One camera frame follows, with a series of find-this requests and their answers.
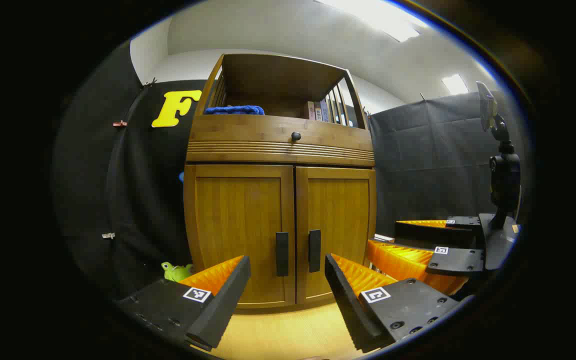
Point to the black backdrop cloth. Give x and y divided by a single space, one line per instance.
133 190
428 160

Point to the wooden cabinet drawer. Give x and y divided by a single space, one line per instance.
248 132

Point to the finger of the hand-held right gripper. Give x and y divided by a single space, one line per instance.
433 235
460 261

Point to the green toy frog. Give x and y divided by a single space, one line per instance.
175 272

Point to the white brown flat board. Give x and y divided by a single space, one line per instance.
384 238

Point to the blue folded cloth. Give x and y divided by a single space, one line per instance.
235 110

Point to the black clip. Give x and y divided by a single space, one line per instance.
149 83

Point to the wooden cabinet door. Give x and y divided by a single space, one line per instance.
343 220
238 225

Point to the wooden double-door shoe cabinet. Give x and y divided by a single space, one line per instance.
278 75

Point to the silver clip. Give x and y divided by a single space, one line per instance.
108 235

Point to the small ceiling light panel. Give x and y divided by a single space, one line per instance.
454 84

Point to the black drawer knob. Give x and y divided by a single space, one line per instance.
296 136

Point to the red clip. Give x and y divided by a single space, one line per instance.
119 123

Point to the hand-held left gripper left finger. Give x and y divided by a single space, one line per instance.
223 305

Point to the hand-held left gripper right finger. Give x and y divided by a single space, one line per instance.
348 305

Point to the pink spine book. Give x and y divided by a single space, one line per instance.
311 111

